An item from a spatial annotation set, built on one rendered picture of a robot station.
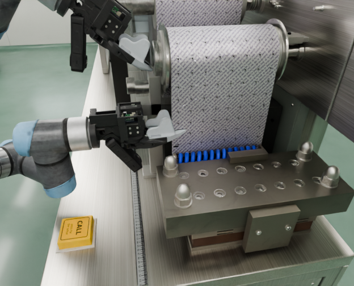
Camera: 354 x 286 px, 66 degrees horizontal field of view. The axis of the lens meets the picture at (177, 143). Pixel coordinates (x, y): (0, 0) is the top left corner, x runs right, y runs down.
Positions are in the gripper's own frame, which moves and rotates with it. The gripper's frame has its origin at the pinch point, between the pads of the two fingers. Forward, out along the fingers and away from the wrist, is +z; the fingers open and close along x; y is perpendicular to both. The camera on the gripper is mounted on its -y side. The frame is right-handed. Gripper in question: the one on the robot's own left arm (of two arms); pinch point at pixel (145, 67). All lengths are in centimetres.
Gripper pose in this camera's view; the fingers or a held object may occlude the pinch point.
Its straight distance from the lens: 63.9
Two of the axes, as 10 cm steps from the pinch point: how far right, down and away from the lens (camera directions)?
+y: 6.3, -7.0, -3.3
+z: 7.5, 4.6, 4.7
